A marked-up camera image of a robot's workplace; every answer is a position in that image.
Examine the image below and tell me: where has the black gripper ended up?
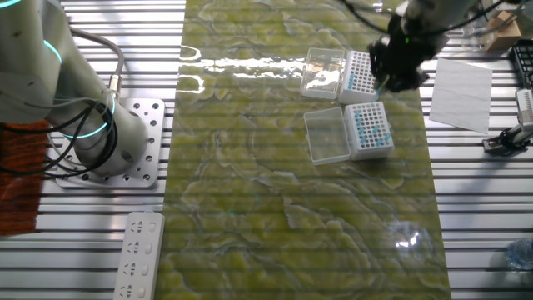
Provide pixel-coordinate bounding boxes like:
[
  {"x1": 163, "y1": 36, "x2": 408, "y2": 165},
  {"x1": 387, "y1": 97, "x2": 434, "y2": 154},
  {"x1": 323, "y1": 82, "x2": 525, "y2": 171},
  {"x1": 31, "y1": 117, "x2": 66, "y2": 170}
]
[{"x1": 369, "y1": 12, "x2": 442, "y2": 93}]

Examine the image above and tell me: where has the white paper sheet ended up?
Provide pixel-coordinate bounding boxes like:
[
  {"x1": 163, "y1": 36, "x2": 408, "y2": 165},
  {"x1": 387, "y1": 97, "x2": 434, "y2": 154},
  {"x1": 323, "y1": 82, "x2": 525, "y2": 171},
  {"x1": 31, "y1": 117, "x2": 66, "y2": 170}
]
[{"x1": 428, "y1": 57, "x2": 494, "y2": 135}]

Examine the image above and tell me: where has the clear plastic box lid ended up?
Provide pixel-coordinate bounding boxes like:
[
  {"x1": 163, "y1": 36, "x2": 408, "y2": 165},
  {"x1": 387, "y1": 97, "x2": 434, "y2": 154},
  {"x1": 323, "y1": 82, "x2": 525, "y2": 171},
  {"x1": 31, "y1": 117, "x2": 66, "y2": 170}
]
[
  {"x1": 300, "y1": 47, "x2": 346, "y2": 100},
  {"x1": 302, "y1": 107, "x2": 351, "y2": 166}
]

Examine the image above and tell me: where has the small tan box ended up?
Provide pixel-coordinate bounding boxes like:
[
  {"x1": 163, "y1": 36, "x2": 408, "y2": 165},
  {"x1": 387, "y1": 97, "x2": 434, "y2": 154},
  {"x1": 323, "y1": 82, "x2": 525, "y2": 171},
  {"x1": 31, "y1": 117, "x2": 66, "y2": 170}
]
[{"x1": 485, "y1": 10, "x2": 523, "y2": 53}]

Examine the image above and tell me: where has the black clamp tool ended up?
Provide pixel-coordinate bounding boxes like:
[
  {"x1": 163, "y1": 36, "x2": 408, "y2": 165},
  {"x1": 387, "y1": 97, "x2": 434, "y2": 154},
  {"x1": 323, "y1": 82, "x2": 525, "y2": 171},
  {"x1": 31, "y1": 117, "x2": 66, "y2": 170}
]
[{"x1": 482, "y1": 127, "x2": 532, "y2": 158}]

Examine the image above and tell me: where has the black keyboard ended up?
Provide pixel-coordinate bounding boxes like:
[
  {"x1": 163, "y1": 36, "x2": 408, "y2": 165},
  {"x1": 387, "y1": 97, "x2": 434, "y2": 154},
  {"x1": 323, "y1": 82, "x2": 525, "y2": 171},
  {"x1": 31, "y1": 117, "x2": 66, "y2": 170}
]
[{"x1": 510, "y1": 40, "x2": 533, "y2": 89}]

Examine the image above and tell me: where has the green marble pattern mat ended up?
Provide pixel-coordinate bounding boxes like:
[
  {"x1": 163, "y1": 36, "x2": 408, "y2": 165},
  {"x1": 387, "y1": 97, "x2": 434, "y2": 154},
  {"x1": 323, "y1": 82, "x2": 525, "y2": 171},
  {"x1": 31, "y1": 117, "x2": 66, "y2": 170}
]
[{"x1": 153, "y1": 0, "x2": 453, "y2": 300}]

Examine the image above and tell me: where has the clear water bottle blue cap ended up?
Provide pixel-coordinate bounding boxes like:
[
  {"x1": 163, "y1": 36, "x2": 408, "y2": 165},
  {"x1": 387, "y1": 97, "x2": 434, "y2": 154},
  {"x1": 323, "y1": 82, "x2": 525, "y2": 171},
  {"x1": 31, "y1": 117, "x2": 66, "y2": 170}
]
[{"x1": 505, "y1": 237, "x2": 533, "y2": 271}]

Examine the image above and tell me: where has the white power strip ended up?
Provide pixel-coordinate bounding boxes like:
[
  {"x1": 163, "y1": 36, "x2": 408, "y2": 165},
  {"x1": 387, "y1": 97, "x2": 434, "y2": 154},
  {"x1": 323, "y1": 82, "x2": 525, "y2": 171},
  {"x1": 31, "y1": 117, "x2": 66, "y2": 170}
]
[{"x1": 112, "y1": 211, "x2": 166, "y2": 300}]

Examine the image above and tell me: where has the reddish brown wooden table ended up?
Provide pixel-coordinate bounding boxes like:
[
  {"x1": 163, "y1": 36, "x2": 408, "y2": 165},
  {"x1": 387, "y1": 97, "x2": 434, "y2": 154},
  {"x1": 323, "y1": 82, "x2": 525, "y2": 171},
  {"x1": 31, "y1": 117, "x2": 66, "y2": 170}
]
[{"x1": 0, "y1": 120, "x2": 49, "y2": 238}]

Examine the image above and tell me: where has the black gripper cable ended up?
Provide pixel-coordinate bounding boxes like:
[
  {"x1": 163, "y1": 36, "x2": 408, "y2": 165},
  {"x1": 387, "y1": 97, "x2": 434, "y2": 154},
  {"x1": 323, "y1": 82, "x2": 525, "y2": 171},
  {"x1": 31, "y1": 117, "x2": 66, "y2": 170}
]
[{"x1": 336, "y1": 0, "x2": 521, "y2": 37}]

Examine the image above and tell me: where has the small silver side camera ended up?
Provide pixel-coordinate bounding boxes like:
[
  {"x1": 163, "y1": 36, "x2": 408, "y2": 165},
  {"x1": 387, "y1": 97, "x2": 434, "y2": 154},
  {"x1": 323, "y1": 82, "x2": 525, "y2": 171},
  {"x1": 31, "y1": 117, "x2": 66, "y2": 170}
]
[{"x1": 515, "y1": 88, "x2": 533, "y2": 145}]

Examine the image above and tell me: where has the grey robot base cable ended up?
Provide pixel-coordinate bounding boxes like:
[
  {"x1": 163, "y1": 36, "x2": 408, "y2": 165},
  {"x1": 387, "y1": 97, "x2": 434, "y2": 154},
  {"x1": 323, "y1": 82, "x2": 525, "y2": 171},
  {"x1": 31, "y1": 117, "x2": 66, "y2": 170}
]
[{"x1": 67, "y1": 27, "x2": 126, "y2": 103}]

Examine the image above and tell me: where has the black looped cable bundle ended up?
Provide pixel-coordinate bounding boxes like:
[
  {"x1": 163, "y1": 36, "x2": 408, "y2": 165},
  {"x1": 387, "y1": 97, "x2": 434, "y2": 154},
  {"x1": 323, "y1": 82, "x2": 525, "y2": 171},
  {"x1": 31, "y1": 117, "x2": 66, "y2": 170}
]
[{"x1": 0, "y1": 96, "x2": 121, "y2": 177}]

